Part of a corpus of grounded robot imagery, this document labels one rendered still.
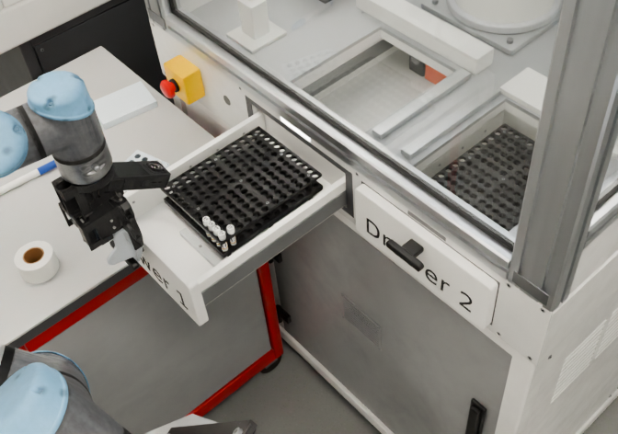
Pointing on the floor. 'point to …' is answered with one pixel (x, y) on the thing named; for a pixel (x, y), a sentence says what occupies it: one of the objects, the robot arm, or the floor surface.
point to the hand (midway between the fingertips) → (132, 247)
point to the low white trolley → (128, 286)
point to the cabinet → (425, 342)
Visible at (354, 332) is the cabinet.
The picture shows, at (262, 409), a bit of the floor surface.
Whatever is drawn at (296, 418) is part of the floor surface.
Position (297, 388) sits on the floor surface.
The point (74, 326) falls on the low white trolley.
